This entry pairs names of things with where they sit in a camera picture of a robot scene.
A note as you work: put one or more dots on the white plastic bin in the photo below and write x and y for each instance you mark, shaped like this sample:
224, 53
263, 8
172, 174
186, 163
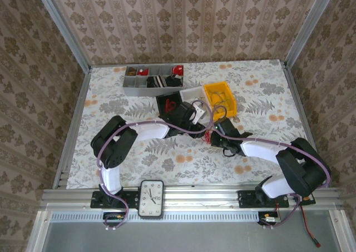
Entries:
192, 93

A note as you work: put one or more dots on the black plastic bin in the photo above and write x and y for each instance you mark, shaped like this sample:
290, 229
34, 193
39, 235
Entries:
160, 104

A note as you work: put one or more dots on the yellow plastic bin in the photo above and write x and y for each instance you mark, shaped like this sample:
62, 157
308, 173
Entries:
208, 88

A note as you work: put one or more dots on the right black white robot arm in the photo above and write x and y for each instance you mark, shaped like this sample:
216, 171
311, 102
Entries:
264, 150

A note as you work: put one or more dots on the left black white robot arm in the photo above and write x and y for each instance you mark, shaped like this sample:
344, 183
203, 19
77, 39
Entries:
150, 132

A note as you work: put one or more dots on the floral tablecloth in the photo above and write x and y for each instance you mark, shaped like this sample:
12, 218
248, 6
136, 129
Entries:
194, 165

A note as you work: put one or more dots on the black cloth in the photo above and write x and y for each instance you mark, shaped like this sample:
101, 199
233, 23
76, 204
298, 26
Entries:
173, 81

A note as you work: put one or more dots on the black white striped sock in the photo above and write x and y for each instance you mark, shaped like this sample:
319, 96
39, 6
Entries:
155, 81

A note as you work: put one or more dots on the red white santa hat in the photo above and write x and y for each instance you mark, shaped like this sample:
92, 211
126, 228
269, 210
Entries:
178, 69
142, 71

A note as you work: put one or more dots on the grey compartment organizer box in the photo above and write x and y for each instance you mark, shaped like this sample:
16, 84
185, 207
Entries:
133, 89

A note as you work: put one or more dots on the brown small items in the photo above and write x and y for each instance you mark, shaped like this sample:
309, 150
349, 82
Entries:
131, 72

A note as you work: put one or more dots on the black framed white clock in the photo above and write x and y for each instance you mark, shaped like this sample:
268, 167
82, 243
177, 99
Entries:
151, 199

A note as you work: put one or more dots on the black power connector box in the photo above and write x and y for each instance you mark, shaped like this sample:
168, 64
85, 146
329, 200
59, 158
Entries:
114, 218
269, 219

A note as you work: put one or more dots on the black plate yellow print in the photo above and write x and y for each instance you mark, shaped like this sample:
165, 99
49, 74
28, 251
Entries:
311, 200

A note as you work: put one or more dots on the grey metal panel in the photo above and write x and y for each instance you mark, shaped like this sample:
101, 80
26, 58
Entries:
180, 238

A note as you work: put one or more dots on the aluminium front rail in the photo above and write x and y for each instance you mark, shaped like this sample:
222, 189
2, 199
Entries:
200, 196

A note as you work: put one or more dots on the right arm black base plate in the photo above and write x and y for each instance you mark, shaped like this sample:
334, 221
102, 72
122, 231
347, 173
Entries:
247, 199

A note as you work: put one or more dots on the aluminium side rail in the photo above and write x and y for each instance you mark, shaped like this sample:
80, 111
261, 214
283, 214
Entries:
74, 124
296, 96

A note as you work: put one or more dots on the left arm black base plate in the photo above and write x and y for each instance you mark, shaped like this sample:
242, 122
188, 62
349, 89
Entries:
133, 199

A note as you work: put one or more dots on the aluminium frame post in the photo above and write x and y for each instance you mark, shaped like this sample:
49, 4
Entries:
66, 32
309, 26

